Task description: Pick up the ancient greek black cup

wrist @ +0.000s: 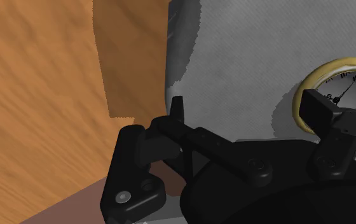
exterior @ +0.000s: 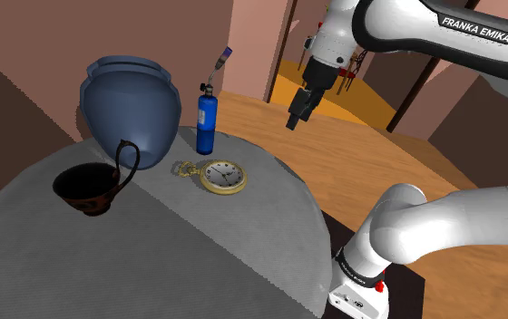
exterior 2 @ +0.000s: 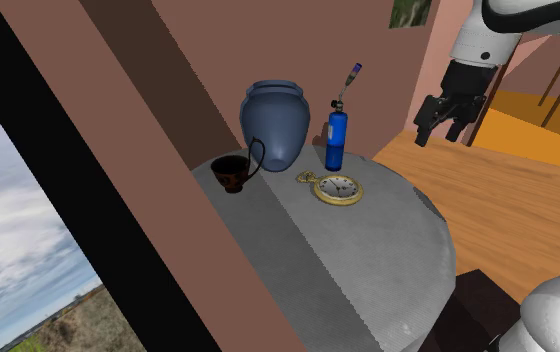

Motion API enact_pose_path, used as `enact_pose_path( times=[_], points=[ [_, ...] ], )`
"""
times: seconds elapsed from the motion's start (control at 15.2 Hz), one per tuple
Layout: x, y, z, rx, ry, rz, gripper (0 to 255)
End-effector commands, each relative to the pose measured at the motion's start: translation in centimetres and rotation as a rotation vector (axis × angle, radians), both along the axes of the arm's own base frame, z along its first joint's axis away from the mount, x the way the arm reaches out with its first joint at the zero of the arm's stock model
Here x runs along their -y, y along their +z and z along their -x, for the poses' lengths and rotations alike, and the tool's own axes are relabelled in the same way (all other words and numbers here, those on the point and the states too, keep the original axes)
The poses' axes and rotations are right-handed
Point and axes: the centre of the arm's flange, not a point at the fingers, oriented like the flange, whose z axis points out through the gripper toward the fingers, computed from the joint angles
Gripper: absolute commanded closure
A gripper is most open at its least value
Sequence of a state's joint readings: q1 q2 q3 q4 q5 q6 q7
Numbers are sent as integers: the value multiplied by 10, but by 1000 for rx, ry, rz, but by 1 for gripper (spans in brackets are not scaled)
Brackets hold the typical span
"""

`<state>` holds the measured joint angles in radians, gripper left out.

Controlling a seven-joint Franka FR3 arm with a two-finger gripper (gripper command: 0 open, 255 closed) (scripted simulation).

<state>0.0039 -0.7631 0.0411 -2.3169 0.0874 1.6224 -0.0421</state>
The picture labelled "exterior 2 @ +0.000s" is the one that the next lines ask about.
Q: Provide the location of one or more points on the dark brown cup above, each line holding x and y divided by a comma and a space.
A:
231, 174

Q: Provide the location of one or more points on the blue ceramic vase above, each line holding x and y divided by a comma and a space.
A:
274, 122

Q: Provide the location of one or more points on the blue gas torch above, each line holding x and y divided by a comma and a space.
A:
337, 136

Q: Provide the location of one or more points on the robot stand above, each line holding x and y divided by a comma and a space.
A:
475, 307

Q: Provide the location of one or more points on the window with black frame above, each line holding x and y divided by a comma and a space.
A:
12, 234

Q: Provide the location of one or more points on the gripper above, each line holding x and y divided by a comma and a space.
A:
467, 78

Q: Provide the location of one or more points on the green wall picture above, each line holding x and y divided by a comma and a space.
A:
409, 12

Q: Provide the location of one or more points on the gold pocket watch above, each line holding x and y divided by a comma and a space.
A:
338, 189

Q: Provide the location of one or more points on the round grey table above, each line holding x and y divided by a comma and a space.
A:
377, 263

